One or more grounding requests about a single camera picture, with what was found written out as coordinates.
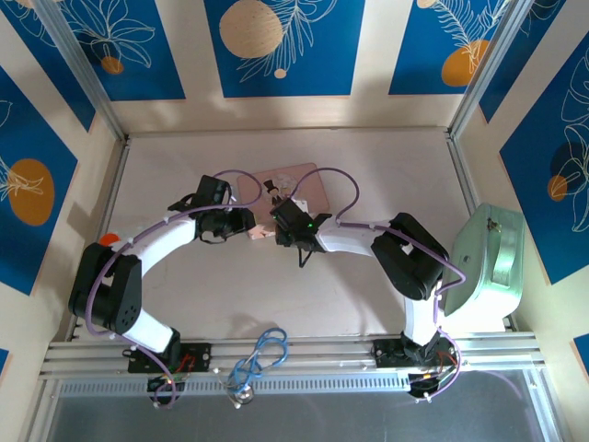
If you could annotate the blue poster white flower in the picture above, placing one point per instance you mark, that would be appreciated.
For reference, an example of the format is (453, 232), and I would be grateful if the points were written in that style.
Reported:
(133, 50)

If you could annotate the mint green carry case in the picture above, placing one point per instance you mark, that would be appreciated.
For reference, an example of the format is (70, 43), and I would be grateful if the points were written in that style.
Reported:
(488, 262)

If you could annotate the aluminium front rail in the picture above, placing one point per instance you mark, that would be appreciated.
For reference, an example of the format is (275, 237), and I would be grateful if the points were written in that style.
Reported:
(299, 357)

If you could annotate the aluminium frame post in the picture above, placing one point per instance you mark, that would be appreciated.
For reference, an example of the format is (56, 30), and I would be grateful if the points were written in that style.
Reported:
(490, 64)
(80, 69)

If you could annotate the silver metal knob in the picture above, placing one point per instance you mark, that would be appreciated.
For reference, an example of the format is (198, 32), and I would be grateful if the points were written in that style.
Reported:
(243, 397)

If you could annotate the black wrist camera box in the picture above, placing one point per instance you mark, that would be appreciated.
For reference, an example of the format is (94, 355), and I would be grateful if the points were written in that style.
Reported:
(211, 189)
(292, 214)

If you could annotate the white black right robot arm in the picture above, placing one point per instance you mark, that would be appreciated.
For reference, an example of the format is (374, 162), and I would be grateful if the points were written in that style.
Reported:
(354, 239)

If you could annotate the aluminium table side rail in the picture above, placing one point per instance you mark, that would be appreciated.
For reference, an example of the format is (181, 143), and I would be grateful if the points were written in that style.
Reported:
(462, 175)
(99, 230)

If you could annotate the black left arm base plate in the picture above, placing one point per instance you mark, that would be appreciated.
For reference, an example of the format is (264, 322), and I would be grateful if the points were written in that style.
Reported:
(198, 357)

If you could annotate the orange round disc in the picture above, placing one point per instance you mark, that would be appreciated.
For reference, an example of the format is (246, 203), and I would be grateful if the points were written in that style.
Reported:
(110, 240)

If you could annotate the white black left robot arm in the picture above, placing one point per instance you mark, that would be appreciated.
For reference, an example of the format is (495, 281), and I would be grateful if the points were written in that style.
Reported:
(152, 239)

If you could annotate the blue poster orange fruit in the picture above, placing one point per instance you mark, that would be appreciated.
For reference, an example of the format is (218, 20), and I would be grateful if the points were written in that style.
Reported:
(442, 46)

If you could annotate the blue poster orange oval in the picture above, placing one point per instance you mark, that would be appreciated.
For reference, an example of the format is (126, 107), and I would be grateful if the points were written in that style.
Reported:
(32, 184)

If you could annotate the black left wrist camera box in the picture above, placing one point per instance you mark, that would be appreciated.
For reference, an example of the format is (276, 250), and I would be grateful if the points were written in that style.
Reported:
(211, 189)

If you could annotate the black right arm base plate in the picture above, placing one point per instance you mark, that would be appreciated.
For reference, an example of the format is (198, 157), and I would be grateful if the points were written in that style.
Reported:
(389, 352)

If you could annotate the blue poster beige circle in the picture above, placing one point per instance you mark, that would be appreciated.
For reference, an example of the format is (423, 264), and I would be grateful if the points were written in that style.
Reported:
(280, 46)

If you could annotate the pink printed flat box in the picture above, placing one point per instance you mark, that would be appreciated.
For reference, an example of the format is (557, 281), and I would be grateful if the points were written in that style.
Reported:
(306, 184)

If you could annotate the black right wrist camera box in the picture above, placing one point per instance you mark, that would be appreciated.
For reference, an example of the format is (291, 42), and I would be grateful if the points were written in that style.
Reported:
(292, 214)

